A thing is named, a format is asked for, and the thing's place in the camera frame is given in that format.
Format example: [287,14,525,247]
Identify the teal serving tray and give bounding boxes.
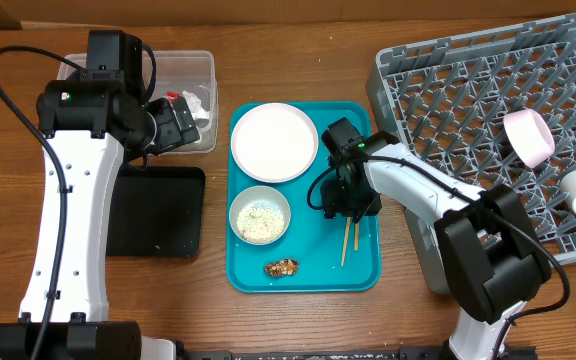
[225,101,383,294]

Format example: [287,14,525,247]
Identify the clear plastic bin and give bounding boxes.
[37,43,217,168]

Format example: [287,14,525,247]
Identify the white round plate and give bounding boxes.
[230,103,319,183]

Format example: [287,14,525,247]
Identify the brown food scrap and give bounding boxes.
[264,259,299,278]

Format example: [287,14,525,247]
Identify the white napkin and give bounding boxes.
[182,91,210,121]

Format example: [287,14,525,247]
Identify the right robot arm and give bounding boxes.
[313,118,551,359]

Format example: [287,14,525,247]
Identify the black tray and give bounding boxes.
[106,166,206,258]

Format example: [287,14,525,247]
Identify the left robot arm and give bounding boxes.
[0,30,199,359]

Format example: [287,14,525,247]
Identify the grey dishwasher rack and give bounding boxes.
[365,10,576,295]

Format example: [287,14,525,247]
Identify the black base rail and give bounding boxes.
[181,346,442,360]

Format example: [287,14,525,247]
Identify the grey bowl with rice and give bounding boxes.
[228,185,291,246]

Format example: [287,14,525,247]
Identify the pink bowl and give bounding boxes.
[503,109,555,168]

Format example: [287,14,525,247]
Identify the red snack wrapper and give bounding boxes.
[165,92,181,102]

